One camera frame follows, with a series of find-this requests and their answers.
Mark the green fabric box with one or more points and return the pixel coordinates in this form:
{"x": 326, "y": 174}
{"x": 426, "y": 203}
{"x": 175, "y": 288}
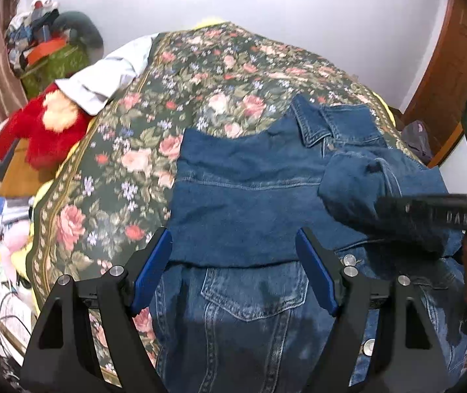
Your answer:
{"x": 59, "y": 65}

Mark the wooden door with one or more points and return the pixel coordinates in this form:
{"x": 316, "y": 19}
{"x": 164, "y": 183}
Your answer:
{"x": 450, "y": 57}

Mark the stack of booklets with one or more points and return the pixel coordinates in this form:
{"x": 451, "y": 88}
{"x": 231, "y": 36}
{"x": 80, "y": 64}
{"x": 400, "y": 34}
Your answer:
{"x": 8, "y": 213}

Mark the wooden nightstand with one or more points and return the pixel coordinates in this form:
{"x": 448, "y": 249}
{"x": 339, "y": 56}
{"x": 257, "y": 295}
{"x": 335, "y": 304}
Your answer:
{"x": 16, "y": 180}

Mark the grey cushion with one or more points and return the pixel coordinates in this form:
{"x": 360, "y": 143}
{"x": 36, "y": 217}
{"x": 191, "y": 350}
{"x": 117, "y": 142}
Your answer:
{"x": 81, "y": 26}

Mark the pile of mixed clutter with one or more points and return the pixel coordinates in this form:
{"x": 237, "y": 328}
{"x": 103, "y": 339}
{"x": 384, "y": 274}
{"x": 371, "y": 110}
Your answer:
{"x": 32, "y": 20}

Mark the pink plush toy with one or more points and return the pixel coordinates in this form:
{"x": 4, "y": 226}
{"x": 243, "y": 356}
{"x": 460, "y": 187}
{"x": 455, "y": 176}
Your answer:
{"x": 14, "y": 245}

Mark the grey bag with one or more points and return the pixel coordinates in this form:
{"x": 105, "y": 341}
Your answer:
{"x": 417, "y": 141}

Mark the floral bedspread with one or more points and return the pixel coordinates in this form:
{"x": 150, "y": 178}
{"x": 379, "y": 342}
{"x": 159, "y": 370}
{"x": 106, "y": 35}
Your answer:
{"x": 200, "y": 82}

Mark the blue denim jacket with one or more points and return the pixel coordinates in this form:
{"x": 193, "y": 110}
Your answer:
{"x": 237, "y": 204}

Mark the white shirt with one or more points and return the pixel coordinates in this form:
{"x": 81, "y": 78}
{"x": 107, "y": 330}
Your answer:
{"x": 106, "y": 73}

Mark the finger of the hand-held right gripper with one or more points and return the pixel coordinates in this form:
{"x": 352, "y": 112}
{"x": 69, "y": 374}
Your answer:
{"x": 399, "y": 212}

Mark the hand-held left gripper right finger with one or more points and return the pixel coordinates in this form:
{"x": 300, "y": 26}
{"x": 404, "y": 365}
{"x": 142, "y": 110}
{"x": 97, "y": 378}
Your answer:
{"x": 317, "y": 266}

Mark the red plush toy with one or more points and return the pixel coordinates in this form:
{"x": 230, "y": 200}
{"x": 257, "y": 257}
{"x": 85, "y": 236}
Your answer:
{"x": 40, "y": 131}

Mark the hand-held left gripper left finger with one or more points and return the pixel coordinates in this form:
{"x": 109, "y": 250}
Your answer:
{"x": 153, "y": 262}

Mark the orange box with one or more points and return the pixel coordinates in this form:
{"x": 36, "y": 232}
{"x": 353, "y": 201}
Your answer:
{"x": 47, "y": 49}

